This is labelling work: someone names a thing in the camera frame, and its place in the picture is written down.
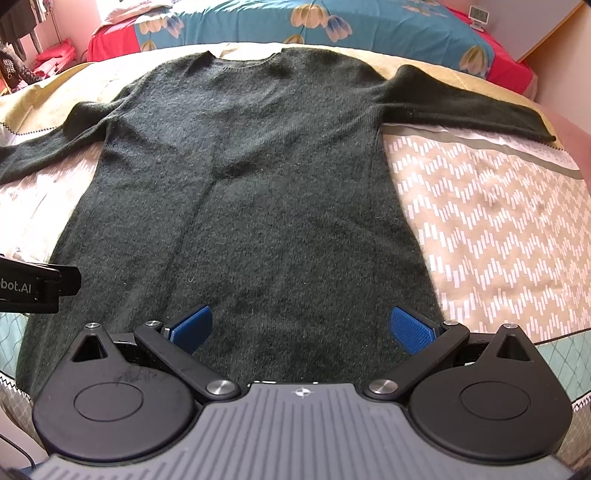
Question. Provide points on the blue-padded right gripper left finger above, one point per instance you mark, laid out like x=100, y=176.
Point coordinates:
x=173, y=344

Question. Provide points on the patterned beige bed sheet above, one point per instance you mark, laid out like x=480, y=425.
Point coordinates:
x=504, y=226

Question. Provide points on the dark green knit sweater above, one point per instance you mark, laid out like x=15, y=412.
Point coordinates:
x=261, y=189

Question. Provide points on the hanging dark clothes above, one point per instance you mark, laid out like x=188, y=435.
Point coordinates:
x=19, y=18

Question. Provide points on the small white digital clock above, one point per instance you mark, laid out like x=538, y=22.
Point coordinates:
x=479, y=18

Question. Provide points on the red folded clothes pile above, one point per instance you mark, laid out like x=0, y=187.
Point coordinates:
x=54, y=60

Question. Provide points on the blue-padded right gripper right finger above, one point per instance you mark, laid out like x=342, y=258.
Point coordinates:
x=430, y=346

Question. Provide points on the blue floral quilt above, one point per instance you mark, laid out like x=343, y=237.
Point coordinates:
x=419, y=30

